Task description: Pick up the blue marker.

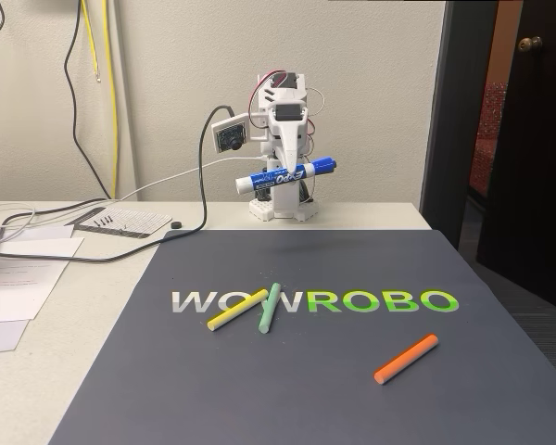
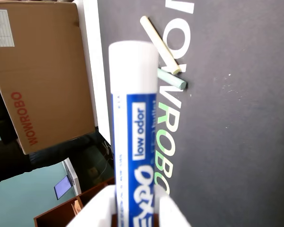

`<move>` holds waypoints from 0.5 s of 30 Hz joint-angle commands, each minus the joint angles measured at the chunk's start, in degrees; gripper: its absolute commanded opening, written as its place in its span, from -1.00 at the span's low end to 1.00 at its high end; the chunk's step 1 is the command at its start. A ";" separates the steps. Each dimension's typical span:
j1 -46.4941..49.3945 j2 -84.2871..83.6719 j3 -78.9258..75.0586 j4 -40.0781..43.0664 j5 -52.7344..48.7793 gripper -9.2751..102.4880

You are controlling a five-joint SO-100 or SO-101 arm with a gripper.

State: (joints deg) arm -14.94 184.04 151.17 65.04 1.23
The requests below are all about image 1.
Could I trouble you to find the dark brown door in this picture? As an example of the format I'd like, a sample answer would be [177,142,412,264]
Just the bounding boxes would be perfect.
[474,0,556,320]

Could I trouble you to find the orange chalk stick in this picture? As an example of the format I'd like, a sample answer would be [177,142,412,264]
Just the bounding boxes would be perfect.
[373,333,440,386]

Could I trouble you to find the dark grey WOWROBO mat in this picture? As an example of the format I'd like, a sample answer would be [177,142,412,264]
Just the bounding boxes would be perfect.
[48,229,556,445]

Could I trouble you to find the green chalk stick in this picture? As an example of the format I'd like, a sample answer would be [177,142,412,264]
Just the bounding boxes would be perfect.
[258,281,282,335]

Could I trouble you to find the yellow chalk stick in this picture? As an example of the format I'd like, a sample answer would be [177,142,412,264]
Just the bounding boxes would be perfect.
[206,288,269,333]

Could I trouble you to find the short yellow wire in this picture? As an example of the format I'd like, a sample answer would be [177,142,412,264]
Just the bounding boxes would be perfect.
[80,0,103,84]

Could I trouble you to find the blue Expo marker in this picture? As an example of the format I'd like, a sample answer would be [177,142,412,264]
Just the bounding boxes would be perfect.
[234,156,338,196]

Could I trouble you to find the white printed paper sheet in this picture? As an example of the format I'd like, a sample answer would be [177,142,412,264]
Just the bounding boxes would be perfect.
[0,235,85,324]

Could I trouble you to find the white cable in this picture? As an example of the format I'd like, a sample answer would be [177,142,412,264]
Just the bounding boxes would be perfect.
[0,155,268,243]

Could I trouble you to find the red upholstered furniture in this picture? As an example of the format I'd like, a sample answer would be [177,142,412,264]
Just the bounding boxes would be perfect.
[468,81,510,197]

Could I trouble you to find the white camera box black lens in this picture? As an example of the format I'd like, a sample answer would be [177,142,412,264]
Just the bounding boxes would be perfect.
[211,114,252,154]

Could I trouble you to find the black camera cable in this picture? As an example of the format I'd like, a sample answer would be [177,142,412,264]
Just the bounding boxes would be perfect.
[0,105,235,264]

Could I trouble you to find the white gridded screw mat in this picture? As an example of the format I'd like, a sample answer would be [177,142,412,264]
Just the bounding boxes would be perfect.
[63,207,173,240]

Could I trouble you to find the brass door knob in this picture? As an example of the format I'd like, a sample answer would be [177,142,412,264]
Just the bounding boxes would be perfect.
[517,35,545,54]

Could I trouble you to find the dark grey door frame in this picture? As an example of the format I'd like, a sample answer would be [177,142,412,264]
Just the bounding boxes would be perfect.
[419,0,502,251]

